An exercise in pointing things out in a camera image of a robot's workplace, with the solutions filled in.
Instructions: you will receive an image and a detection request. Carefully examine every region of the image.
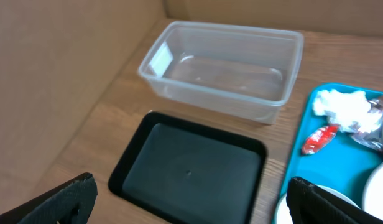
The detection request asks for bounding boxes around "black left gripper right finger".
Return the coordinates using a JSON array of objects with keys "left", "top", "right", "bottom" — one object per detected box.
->
[{"left": 286, "top": 177, "right": 383, "bottom": 224}]

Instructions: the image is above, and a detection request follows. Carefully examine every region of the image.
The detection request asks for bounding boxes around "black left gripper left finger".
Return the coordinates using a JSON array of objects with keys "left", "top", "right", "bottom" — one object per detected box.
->
[{"left": 0, "top": 172, "right": 98, "bottom": 224}]

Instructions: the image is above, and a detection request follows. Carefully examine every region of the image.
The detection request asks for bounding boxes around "grey bowl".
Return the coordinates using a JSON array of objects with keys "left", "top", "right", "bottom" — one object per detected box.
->
[{"left": 273, "top": 185, "right": 359, "bottom": 224}]

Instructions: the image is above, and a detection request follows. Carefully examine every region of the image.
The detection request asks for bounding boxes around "pink plate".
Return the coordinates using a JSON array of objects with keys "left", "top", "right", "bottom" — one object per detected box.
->
[{"left": 362, "top": 163, "right": 383, "bottom": 220}]

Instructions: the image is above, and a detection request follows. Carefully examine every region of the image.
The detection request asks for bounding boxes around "teal serving tray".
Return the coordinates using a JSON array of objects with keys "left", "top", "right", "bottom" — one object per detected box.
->
[{"left": 279, "top": 83, "right": 383, "bottom": 207}]

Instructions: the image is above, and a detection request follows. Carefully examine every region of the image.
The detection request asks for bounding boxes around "red sauce packet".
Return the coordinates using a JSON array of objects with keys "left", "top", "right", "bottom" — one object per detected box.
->
[{"left": 301, "top": 124, "right": 339, "bottom": 155}]

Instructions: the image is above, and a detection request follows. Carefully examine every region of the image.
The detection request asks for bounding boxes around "crumpled silver foil wrapper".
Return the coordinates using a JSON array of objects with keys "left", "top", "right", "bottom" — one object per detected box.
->
[{"left": 350, "top": 95, "right": 383, "bottom": 153}]

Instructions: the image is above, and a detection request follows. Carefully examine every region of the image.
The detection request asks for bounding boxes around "crumpled white tissue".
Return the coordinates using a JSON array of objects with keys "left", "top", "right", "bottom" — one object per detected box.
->
[{"left": 313, "top": 89, "right": 383, "bottom": 133}]

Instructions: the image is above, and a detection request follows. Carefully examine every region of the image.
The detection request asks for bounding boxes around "black plastic tray bin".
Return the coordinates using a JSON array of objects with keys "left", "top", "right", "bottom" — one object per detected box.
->
[{"left": 108, "top": 112, "right": 267, "bottom": 223}]

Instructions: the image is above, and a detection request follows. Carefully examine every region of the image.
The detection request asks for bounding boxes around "clear plastic bin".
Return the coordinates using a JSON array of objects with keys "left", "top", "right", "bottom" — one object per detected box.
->
[{"left": 138, "top": 21, "right": 304, "bottom": 124}]

